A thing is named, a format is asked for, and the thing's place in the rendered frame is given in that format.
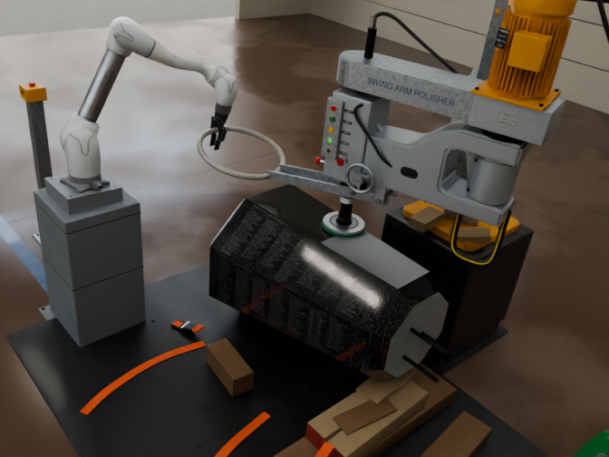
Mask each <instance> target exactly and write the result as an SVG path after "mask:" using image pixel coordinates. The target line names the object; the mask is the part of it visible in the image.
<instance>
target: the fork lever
mask: <svg viewBox="0 0 609 457"><path fill-rule="evenodd" d="M279 167H281V168H282V172H276V171H272V170H268V171H267V173H268V174H269V176H270V178H269V179H268V180H273V181H278V182H283V183H286V184H291V185H296V186H299V187H304V188H308V189H312V190H320V191H324V192H328V193H333V194H337V195H341V196H345V197H349V198H354V199H361V200H366V201H370V202H373V201H374V203H375V204H376V205H380V204H381V200H380V199H374V196H375V191H376V184H374V187H373V189H372V190H371V191H370V192H369V193H366V194H358V193H355V192H354V191H352V190H351V189H350V188H349V187H346V186H343V185H340V181H339V180H336V179H333V178H330V177H327V176H325V175H324V173H323V172H321V171H317V170H309V169H304V168H299V167H295V166H290V165H285V164H281V163H280V164H279ZM389 196H393V197H398V192H397V191H394V190H390V189H387V190H386V194H385V200H384V204H383V205H388V204H389Z"/></svg>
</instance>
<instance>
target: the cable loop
mask: <svg viewBox="0 0 609 457"><path fill-rule="evenodd" d="M511 212H512V209H509V210H508V211H507V215H506V217H505V220H504V221H503V222H502V224H501V225H500V227H499V230H498V235H497V238H496V241H495V244H494V247H493V249H492V251H491V254H490V255H489V257H488V258H487V259H485V260H481V259H476V258H472V257H470V256H467V255H465V254H463V253H462V252H460V251H459V250H458V248H457V236H458V232H459V225H460V222H461V218H462V215H461V214H459V213H456V216H455V219H454V223H453V227H452V231H451V236H450V249H451V251H452V253H453V254H454V255H455V256H456V257H457V258H459V259H461V260H463V261H465V262H468V263H470V264H472V265H476V266H480V267H485V266H489V265H491V264H492V263H493V262H494V261H495V259H496V258H497V256H498V252H499V251H500V248H501V245H502V242H503V238H504V236H505V233H506V230H507V226H508V222H509V219H510V215H511Z"/></svg>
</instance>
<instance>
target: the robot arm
mask: <svg viewBox="0 0 609 457"><path fill-rule="evenodd" d="M106 47H107V49H106V51H105V53H104V55H103V57H102V59H101V62H100V65H99V67H98V69H97V71H96V74H95V75H94V77H93V79H92V83H91V85H90V87H89V89H88V92H87V93H86V95H85V97H84V100H83V102H82V105H81V108H80V110H79V111H78V112H77V113H74V114H72V115H71V117H70V118H69V120H68V121H67V123H65V124H64V126H63V127H62V129H61V132H60V142H61V145H62V147H63V150H64V152H65V158H66V161H67V168H68V177H65V178H61V179H60V182H61V183H64V184H66V185H68V186H69V187H71V188H73V189H75V190H77V192H79V193H83V192H85V191H87V190H92V189H96V190H101V189H102V186H104V185H109V184H110V181H109V180H106V179H104V178H102V177H101V153H100V144H99V141H98V139H97V134H98V131H99V129H100V127H99V124H98V122H97V120H98V118H99V116H100V114H101V111H102V108H103V106H104V104H105V103H106V100H107V98H108V96H109V94H110V92H111V88H112V86H113V85H114V83H115V80H116V78H117V76H118V74H119V72H120V69H121V67H122V65H123V63H124V61H125V58H126V57H129V56H130V55H131V53H132V52H134V53H135V54H138V55H140V56H143V57H145V58H147V59H150V60H153V61H155V62H158V63H163V64H165V65H167V66H169V67H172V68H176V69H180V70H188V71H195V72H198V73H201V74H203V75H204V76H205V80H206V82H208V83H209V84H210V85H211V86H212V87H213V88H215V90H216V96H217V100H216V105H215V116H211V124H210V129H211V128H214V127H217V128H218V135H216V132H215V133H212V134H211V140H210V144H209V146H214V145H215V148H214V150H215V151H216V150H219V145H220V143H221V142H222V141H224V139H225V137H226V133H227V129H228V127H227V126H226V120H227V118H228V115H229V114H230V112H231V108H232V104H233V101H234V100H235V98H236V95H237V78H236V77H235V76H234V75H232V74H229V72H228V71H227V69H226V68H225V67H223V66H222V65H214V64H213V65H207V64H204V63H201V62H198V61H194V60H189V59H186V58H182V57H178V56H176V55H175V54H173V53H171V52H169V51H168V50H167V49H165V48H164V47H163V46H162V45H161V44H159V43H158V42H157V41H156V40H155V39H153V38H152V37H150V36H149V35H148V34H146V33H145V32H144V31H143V30H142V29H141V28H140V26H139V25H138V24H137V23H136V22H135V21H133V20H132V19H130V18H129V17H118V18H116V19H114V20H113V21H112V22H111V25H110V29H109V32H108V36H107V40H106ZM216 137H217V140H216ZM215 142H216V143H215Z"/></svg>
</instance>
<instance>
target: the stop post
mask: <svg viewBox="0 0 609 457"><path fill-rule="evenodd" d="M21 89H23V91H24V94H21V92H20V96H21V97H22V98H23V99H24V100H25V103H26V110H27V116H28V122H29V129H30V135H31V142H32V148H33V155H34V166H35V173H36V179H37V186H38V189H43V188H45V181H44V178H49V177H52V176H53V172H52V165H51V158H50V151H49V143H48V136H47V129H46V122H45V115H44V101H46V100H47V94H46V88H45V87H44V86H43V85H41V84H40V83H35V85H34V86H30V85H29V84H28V83H24V84H19V90H21ZM33 236H34V238H35V239H36V240H37V241H38V243H39V244H40V245H41V240H40V234H39V233H36V234H33Z"/></svg>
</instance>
